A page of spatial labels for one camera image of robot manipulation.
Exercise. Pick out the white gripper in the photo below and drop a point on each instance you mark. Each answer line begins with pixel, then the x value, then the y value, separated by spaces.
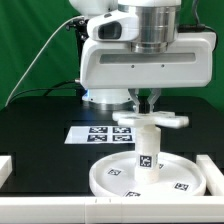
pixel 112 65

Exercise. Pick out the white table base piece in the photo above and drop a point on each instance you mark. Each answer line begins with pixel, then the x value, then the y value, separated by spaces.
pixel 161 118

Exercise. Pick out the white round table top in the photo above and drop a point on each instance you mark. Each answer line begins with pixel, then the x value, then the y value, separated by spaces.
pixel 114 176

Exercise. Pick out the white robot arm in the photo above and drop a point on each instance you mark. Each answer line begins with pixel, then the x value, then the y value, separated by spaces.
pixel 135 44

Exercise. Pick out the white marker sheet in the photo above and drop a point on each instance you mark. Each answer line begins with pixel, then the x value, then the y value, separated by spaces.
pixel 100 135

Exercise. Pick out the white right fence bar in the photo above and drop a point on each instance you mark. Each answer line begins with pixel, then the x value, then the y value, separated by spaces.
pixel 214 177

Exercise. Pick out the white fence bar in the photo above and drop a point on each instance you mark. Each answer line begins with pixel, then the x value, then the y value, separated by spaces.
pixel 214 177
pixel 96 210
pixel 5 168

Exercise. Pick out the white left fence bar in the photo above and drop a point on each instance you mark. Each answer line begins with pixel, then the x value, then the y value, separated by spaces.
pixel 5 168

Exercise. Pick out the white front fence bar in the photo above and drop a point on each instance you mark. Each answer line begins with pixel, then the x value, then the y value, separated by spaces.
pixel 96 210

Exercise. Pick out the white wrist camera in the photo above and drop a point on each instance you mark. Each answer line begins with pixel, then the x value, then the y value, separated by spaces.
pixel 113 26

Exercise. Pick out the black camera stand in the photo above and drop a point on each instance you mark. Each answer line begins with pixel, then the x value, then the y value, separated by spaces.
pixel 80 27

